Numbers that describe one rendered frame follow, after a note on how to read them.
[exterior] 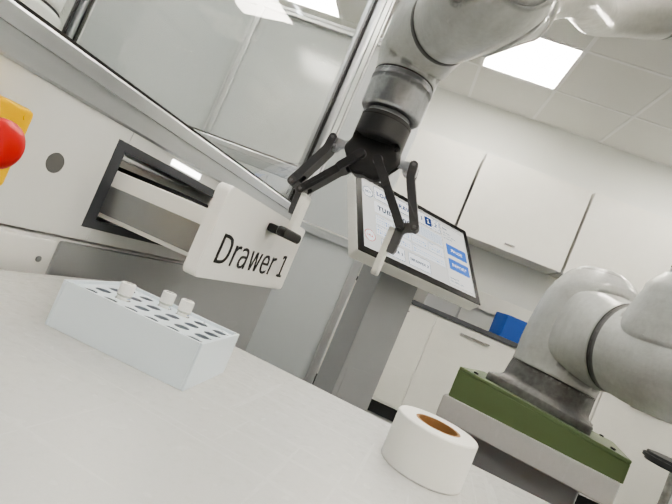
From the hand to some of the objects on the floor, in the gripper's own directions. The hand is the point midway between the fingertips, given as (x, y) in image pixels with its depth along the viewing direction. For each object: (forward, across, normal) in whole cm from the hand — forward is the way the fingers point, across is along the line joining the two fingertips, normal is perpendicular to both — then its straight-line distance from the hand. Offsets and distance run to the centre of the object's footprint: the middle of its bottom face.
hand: (333, 249), depth 67 cm
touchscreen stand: (+91, 0, -88) cm, 127 cm away
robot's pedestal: (+91, -39, -32) cm, 104 cm away
